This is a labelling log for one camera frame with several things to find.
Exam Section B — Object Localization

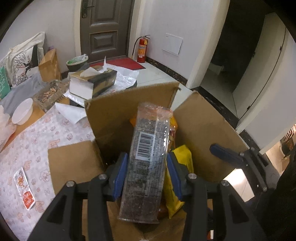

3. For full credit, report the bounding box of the yellow cheese cracker pack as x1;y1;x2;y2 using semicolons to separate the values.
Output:
163;145;194;219

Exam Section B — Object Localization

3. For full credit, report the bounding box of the clear dark seed bar pack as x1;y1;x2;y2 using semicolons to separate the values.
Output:
118;102;173;223

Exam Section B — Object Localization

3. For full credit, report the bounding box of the orange chicken foot snack pack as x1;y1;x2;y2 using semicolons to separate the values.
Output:
130;113;178;160

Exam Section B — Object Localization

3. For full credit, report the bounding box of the white orange snack pouch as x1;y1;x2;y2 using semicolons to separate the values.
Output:
13;167;36;211

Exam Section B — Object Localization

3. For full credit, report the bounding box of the brown cardboard box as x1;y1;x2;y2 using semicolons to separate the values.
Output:
47;81;251;241

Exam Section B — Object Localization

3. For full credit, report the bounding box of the white printed plastic bag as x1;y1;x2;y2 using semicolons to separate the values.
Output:
0;105;16;152

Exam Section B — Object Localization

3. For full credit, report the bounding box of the white plastic bowl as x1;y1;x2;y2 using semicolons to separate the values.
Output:
11;98;33;126

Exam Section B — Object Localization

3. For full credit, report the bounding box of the clear tray of shells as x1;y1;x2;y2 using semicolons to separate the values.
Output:
33;79;69;113

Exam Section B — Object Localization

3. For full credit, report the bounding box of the tissue box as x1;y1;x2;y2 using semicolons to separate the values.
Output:
69;66;117;100

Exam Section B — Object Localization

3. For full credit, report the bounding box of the teal cushion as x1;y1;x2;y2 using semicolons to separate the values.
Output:
0;67;11;99

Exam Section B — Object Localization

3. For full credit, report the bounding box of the small wooden cabinet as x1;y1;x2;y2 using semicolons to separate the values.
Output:
39;49;62;82

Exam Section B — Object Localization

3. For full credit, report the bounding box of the red door mat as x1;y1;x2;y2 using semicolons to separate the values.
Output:
90;57;147;70

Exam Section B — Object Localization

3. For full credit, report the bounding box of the red fire extinguisher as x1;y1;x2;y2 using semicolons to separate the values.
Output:
132;35;150;63

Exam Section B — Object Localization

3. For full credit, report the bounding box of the green lined trash bin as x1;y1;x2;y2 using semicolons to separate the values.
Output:
66;54;88;72

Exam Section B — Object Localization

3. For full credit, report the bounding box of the white tote bag tree print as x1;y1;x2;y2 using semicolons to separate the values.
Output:
1;32;45;87

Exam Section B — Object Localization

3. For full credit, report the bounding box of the dark brown door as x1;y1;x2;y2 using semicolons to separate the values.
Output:
80;0;134;63

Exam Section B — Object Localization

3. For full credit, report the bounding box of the white wall panel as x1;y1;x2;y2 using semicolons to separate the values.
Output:
162;33;183;56

